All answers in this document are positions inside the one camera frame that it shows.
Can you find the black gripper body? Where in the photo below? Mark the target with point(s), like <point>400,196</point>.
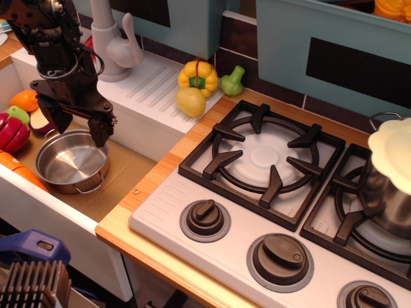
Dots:
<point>70,77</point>

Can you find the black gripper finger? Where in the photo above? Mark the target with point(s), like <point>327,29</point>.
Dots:
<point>100,130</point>
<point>58,115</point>

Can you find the small steel pot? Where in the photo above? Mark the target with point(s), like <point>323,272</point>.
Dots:
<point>71,162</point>

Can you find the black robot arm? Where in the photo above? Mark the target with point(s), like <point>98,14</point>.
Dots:
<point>41,22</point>

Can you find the left stove knob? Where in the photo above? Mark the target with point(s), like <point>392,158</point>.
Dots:
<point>205,221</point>

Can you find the stove knob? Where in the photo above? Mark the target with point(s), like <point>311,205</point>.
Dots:
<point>205,221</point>
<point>365,294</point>
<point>280,263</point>

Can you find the white toy stove top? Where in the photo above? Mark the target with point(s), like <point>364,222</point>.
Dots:
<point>158,218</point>

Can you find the middle stove knob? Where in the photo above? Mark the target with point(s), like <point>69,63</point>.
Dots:
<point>280,263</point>

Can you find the large steel pot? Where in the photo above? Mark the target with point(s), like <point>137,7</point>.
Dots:
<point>380,199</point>

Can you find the right stove knob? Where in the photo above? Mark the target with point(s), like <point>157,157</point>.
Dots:
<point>365,294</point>

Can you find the red toy pepper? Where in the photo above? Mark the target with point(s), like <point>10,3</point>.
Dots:
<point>89,43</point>

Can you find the orange toy fruit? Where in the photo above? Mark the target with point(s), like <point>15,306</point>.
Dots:
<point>26,100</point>

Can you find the green toy apple slice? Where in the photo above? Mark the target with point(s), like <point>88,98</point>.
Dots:
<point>19,113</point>

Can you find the red toy sliced apple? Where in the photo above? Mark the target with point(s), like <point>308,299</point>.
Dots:
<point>14,133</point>

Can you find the grey toy faucet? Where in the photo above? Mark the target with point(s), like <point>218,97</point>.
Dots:
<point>119,54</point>

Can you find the orange toy carrot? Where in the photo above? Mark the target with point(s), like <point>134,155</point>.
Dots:
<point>10,162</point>

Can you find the yellow toy potato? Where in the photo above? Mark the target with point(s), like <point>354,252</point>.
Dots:
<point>190,101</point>

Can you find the yellow toy bell pepper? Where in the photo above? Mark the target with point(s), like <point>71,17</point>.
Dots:
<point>200,75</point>

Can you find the blue plastic clamp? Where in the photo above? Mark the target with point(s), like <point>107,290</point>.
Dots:
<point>33,245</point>

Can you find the left teal cabinet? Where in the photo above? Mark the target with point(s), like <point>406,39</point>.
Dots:
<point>193,27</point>

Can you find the teal cabinet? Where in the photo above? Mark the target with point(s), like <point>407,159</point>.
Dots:
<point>193,27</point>
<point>348,58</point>

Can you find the green toy broccoli stalk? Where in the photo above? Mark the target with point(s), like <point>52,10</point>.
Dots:
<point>231,84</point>

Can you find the grey ribbed heat sink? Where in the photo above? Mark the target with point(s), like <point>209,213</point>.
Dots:
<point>36,284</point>

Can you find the left black burner grate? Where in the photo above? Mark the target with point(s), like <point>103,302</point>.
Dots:
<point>264,162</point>

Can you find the black burner grate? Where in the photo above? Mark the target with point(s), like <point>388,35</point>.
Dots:
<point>337,223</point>
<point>264,162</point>

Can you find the right black burner grate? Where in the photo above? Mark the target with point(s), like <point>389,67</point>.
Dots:
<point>337,223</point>

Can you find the right teal cabinet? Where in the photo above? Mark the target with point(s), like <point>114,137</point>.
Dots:
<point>348,58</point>

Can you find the cream scalloped plate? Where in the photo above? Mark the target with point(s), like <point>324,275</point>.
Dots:
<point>390,147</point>

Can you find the orange toy food in cabinet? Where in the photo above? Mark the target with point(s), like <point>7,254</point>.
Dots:
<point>397,10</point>

